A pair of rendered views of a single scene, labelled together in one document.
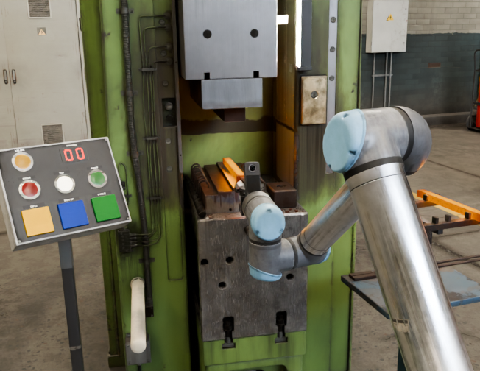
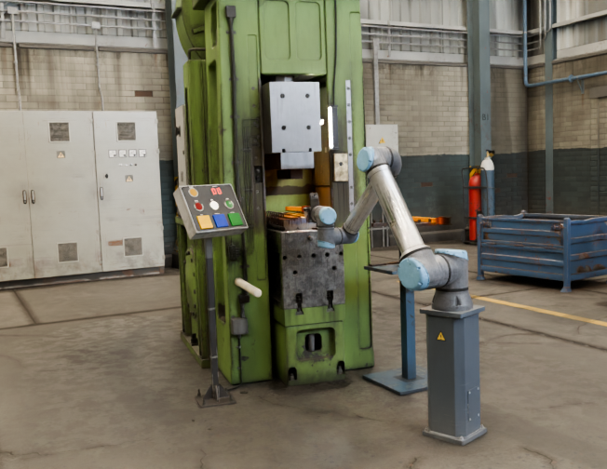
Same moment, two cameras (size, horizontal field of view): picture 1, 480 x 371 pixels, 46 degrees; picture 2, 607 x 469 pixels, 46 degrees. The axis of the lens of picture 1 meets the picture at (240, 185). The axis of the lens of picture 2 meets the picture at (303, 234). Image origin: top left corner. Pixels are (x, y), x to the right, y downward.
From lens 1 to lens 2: 2.31 m
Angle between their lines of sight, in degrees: 13
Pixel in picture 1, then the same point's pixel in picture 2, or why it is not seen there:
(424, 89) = (419, 207)
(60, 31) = (78, 154)
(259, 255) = (324, 233)
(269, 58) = (316, 140)
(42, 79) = (60, 198)
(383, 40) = not seen: hidden behind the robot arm
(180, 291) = (264, 287)
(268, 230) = (328, 219)
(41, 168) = (202, 196)
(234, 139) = (289, 199)
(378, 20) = (371, 142)
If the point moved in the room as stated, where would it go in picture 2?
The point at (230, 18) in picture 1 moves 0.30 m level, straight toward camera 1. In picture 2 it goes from (295, 119) to (303, 114)
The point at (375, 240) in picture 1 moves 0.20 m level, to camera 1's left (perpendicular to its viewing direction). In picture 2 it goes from (381, 194) to (338, 195)
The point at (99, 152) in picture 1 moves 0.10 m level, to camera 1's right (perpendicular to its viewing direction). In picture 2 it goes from (227, 191) to (246, 190)
